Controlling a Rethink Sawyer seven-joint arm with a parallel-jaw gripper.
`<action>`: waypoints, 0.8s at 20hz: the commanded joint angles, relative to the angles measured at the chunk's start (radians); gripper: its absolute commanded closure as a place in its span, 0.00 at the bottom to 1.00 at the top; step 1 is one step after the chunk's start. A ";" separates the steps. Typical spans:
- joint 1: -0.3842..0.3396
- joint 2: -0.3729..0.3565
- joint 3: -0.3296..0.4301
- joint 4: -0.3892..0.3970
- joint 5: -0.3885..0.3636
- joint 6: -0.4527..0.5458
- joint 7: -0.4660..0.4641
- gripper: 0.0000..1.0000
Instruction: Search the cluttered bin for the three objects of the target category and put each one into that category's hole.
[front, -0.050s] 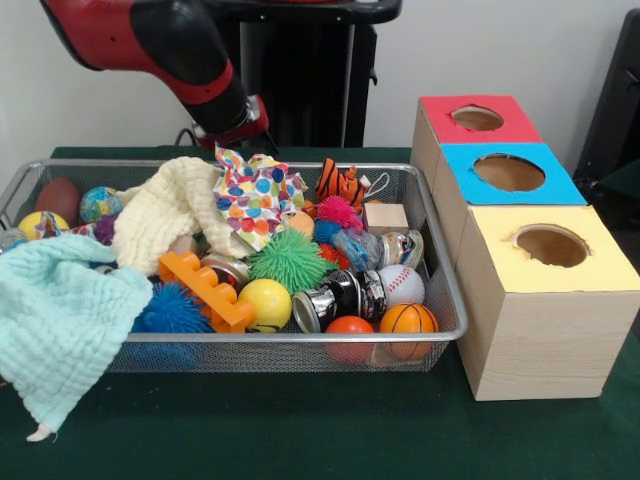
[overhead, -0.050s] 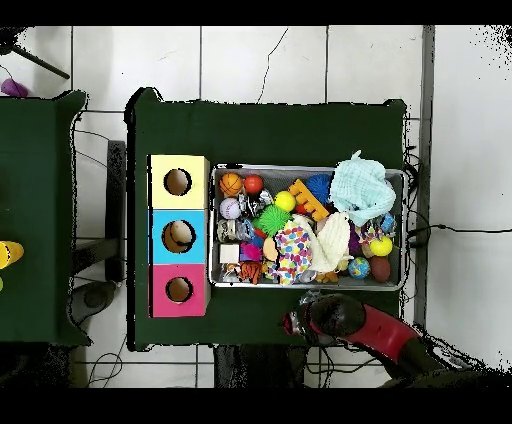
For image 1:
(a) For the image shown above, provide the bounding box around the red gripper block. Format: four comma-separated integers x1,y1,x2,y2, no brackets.
192,94,280,156

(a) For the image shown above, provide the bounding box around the polka dot paper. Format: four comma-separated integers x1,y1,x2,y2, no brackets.
212,144,309,252

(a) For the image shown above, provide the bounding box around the clear mesh bin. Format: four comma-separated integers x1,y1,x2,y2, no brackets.
0,158,470,374

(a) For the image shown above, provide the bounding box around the green spiky ball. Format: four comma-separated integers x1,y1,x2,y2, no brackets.
248,228,331,295

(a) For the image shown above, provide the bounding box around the cream waffle cloth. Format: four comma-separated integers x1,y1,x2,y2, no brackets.
112,155,254,275

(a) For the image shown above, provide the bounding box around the yellow smiley ball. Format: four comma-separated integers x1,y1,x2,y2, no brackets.
238,278,293,334

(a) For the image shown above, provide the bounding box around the orange toy brick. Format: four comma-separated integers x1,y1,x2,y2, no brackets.
158,250,257,334

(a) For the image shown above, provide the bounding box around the white baseball toy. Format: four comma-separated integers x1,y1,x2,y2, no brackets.
377,264,426,309

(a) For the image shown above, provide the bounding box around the blue spiky ball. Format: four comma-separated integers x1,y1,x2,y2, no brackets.
132,280,216,334

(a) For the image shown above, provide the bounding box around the red orange ball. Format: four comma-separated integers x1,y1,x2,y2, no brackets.
325,315,376,364

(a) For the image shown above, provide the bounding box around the orange basketball toy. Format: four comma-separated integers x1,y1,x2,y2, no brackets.
379,302,440,360

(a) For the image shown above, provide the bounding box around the mint green cloth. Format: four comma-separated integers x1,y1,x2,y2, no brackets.
0,233,155,442

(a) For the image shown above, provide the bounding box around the dark green table cloth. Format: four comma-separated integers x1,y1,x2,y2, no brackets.
0,144,640,480

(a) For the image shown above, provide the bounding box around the black floor stand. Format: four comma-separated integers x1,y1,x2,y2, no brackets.
573,8,640,186

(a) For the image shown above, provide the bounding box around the side table green cloth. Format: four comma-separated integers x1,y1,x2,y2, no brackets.
579,158,640,201

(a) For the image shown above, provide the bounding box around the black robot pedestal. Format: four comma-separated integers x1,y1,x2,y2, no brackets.
202,0,404,149

